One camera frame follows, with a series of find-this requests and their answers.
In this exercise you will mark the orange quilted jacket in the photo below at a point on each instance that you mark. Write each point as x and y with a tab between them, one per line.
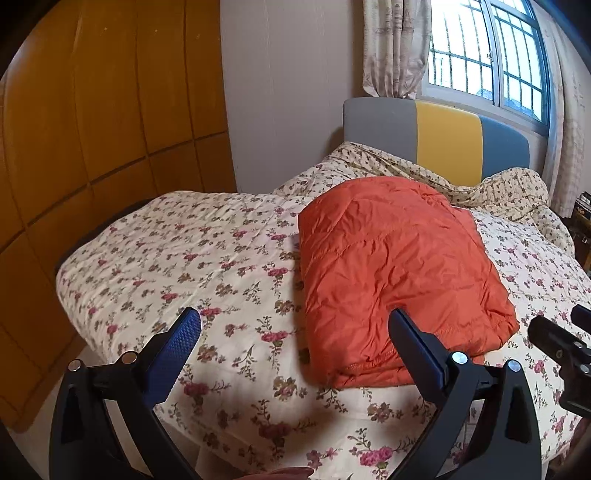
392	258

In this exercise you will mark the wooden wardrobe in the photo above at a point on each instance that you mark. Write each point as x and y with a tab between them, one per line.
92	138

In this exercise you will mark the person's left hand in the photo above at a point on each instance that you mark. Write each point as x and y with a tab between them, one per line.
281	474

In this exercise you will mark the floral quilt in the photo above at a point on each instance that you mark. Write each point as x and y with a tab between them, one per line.
184	258

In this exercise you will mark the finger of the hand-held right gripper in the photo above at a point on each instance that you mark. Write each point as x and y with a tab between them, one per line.
549	334
582	316

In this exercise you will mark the grey yellow blue headboard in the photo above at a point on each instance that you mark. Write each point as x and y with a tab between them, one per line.
448	134

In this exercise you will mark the barred window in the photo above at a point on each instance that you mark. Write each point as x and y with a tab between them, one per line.
480	50

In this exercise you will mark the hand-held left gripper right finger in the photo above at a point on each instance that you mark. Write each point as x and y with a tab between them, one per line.
438	374

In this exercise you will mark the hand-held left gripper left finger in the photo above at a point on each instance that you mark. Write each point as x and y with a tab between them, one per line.
182	355

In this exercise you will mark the floral curtain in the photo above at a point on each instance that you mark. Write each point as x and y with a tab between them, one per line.
395	46
570	115

